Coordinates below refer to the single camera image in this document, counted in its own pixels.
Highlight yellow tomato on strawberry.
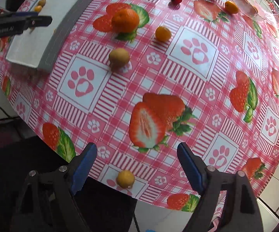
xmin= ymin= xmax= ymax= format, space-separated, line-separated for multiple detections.
xmin=34 ymin=5 xmax=42 ymax=13

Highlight white rectangular tray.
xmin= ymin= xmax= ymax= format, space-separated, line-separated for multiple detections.
xmin=6 ymin=0 xmax=93 ymax=73

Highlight small yellow kumquat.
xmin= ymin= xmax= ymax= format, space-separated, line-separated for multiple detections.
xmin=116 ymin=170 xmax=135 ymax=189

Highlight large mandarin orange near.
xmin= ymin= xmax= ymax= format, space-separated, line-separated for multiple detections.
xmin=111 ymin=9 xmax=140 ymax=33

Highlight brown longan near edge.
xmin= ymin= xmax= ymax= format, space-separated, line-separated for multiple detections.
xmin=109 ymin=48 xmax=130 ymax=70

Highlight pink strawberry tablecloth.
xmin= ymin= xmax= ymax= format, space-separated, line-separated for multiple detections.
xmin=0 ymin=0 xmax=279 ymax=212

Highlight yellow tomato near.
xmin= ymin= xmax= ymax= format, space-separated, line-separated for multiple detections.
xmin=155 ymin=26 xmax=171 ymax=42

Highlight orange kumquat large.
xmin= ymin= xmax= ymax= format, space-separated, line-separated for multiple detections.
xmin=224 ymin=1 xmax=239 ymax=14

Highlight orange in bowl right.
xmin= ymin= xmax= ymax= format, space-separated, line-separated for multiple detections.
xmin=252 ymin=6 xmax=258 ymax=14

